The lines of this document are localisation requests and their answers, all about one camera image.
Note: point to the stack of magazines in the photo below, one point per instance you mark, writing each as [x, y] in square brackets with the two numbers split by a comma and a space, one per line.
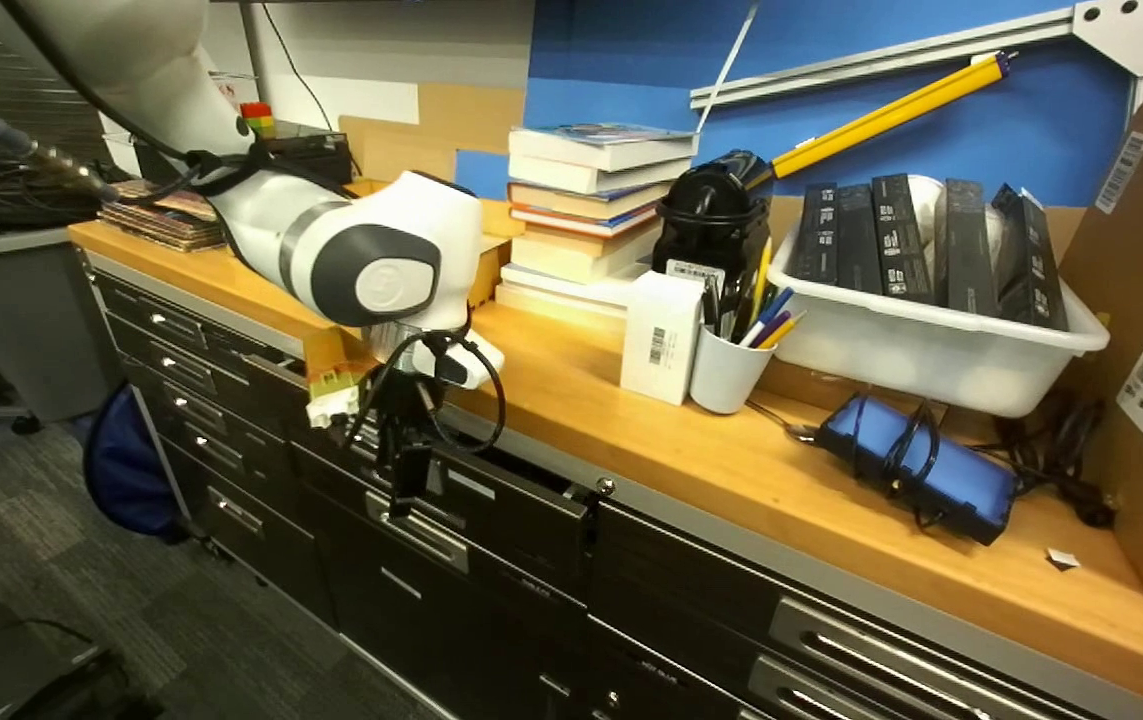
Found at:
[161, 222]

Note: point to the black device box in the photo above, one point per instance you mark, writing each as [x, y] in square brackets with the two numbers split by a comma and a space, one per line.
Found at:
[316, 152]

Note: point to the open black drawer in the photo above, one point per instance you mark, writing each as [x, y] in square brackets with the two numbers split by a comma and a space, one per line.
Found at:
[521, 520]

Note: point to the blue bag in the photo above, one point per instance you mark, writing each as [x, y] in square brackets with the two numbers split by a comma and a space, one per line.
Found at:
[131, 470]

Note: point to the scrap of paper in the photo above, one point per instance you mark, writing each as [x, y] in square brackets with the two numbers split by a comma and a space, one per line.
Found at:
[1063, 559]

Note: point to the heap of pens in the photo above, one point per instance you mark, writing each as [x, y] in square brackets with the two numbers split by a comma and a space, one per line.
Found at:
[761, 310]

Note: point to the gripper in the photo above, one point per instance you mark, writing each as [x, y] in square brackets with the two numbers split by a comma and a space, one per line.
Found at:
[409, 408]

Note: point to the grey table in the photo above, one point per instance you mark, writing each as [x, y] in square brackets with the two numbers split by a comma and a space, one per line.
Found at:
[26, 320]

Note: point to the yellow pole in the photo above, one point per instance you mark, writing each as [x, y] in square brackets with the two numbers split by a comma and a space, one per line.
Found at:
[881, 118]

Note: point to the white cup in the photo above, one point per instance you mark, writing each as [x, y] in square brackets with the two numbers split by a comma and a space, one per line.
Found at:
[726, 375]

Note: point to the white box with barcode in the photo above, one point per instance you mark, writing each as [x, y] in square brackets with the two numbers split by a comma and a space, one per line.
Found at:
[661, 335]

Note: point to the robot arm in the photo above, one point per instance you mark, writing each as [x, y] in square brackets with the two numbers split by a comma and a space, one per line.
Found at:
[371, 265]

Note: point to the stack of books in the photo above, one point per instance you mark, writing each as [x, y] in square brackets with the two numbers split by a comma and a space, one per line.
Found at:
[586, 215]

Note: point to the white plastic tub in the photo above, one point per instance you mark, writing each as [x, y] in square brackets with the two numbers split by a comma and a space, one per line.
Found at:
[931, 350]

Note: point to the aluminium frame rail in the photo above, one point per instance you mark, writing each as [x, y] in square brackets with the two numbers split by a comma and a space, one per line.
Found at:
[931, 50]

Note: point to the row of black boxes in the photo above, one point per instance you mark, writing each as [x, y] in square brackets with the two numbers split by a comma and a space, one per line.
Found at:
[901, 240]

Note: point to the small coloured toy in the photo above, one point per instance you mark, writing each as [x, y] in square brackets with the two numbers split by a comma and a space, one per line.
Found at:
[257, 118]

